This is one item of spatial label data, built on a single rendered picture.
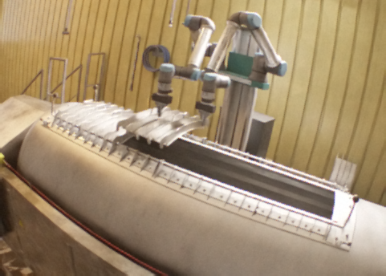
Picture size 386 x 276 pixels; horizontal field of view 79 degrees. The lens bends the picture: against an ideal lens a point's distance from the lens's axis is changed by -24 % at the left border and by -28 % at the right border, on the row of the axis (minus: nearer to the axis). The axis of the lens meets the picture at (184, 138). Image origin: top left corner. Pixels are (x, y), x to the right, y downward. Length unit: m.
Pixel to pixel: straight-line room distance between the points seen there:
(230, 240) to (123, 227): 0.61
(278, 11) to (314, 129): 1.58
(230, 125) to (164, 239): 1.84
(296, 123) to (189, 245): 2.60
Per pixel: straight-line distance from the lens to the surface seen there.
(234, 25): 2.29
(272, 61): 2.55
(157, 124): 1.91
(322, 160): 3.89
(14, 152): 2.79
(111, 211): 1.78
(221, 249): 1.52
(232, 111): 3.14
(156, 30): 4.53
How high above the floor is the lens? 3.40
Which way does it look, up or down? 20 degrees down
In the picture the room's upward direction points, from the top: 9 degrees clockwise
